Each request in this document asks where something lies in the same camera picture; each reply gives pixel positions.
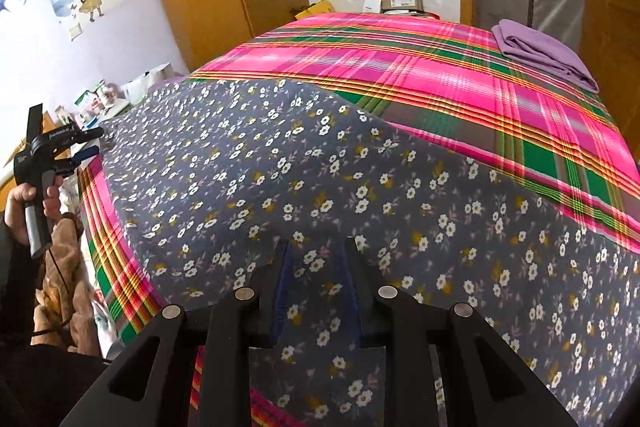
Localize person's black clothing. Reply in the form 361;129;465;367
0;342;118;427

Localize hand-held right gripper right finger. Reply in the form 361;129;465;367
340;237;578;427

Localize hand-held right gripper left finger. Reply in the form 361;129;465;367
59;237;293;427

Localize yellow bag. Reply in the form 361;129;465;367
294;0;335;22

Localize white floral bedding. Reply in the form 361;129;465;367
57;177;126;358

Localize pink plaid bed sheet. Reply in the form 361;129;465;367
77;11;640;427

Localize brown blanket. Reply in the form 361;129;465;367
32;214;103;355

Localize grey large-flower pants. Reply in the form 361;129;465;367
100;77;636;427

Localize person's left hand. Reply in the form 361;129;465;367
4;184;63;247

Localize group of small bottles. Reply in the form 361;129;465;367
52;79;126;128

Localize white bag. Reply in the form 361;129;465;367
122;64;173;102

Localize person's left forearm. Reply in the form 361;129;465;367
0;217;38;348

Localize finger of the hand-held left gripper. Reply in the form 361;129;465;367
55;144;101;176
47;126;105;151

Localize wooden door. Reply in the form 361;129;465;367
575;0;640;98

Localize purple folded cloth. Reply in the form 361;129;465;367
491;19;600;94

